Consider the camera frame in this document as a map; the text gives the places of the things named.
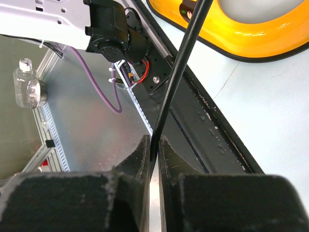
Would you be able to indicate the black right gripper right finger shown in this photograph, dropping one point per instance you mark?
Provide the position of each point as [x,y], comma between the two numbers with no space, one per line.
[195,202]

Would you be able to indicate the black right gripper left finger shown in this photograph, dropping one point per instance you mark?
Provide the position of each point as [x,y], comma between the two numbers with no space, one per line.
[84,200]

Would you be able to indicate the black tent pole front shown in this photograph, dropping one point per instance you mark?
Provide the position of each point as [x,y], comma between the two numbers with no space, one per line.
[191,34]

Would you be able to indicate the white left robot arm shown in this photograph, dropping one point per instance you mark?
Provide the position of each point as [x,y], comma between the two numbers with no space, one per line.
[95,26]

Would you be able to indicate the clear plastic bottle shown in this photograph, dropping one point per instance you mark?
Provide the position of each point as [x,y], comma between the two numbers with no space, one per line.
[30,91]

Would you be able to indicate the yellow double bowl holder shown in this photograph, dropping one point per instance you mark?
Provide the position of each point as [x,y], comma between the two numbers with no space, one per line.
[274,40]

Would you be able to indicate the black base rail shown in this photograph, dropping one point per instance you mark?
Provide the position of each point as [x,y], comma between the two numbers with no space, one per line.
[195,127]

